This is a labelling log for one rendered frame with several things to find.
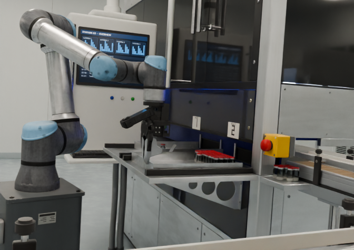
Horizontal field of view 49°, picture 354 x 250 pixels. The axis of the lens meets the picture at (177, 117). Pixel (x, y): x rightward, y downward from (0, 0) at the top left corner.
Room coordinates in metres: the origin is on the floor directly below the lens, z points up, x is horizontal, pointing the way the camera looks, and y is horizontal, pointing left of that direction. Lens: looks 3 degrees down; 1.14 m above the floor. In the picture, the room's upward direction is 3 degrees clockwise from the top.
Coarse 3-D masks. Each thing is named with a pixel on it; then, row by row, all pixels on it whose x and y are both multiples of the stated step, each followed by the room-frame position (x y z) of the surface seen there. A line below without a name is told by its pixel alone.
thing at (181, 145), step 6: (138, 144) 1.80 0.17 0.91; (156, 144) 1.90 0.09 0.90; (168, 144) 1.92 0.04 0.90; (174, 144) 1.94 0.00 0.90; (180, 144) 1.95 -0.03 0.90; (186, 144) 1.96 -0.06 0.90; (192, 144) 1.97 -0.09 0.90; (198, 144) 1.99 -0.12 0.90; (162, 150) 1.64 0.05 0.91; (168, 150) 1.65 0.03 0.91; (174, 150) 1.66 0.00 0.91; (180, 150) 1.67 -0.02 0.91; (186, 150) 1.68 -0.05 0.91; (192, 150) 1.69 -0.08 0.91; (216, 150) 1.74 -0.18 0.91; (222, 150) 1.75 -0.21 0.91
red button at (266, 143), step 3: (261, 141) 1.29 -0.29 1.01; (264, 141) 1.28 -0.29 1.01; (267, 141) 1.27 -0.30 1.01; (261, 144) 1.29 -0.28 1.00; (264, 144) 1.27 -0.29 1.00; (267, 144) 1.27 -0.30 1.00; (270, 144) 1.27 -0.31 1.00; (261, 147) 1.29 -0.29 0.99; (264, 147) 1.27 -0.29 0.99; (267, 147) 1.27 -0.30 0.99; (270, 147) 1.27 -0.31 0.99; (264, 150) 1.28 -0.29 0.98; (267, 150) 1.28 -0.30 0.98
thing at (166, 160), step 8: (136, 152) 1.51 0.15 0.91; (168, 152) 1.56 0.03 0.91; (176, 152) 1.57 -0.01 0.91; (184, 152) 1.59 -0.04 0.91; (192, 152) 1.60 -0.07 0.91; (136, 160) 1.44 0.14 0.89; (152, 160) 1.52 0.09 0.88; (160, 160) 1.54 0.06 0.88; (168, 160) 1.55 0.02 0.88; (176, 160) 1.56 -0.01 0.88; (184, 160) 1.57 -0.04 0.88; (192, 160) 1.58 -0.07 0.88; (144, 168) 1.35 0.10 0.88; (152, 168) 1.27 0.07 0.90; (160, 168) 1.27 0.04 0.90; (168, 168) 1.29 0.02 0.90
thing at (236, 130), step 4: (228, 124) 1.56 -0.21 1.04; (232, 124) 1.53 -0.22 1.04; (236, 124) 1.51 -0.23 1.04; (228, 128) 1.56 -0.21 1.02; (232, 128) 1.53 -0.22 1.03; (236, 128) 1.51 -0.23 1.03; (228, 132) 1.56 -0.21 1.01; (232, 132) 1.53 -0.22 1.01; (236, 132) 1.50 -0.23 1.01; (228, 136) 1.56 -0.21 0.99; (232, 136) 1.53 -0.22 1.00; (236, 136) 1.50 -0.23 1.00
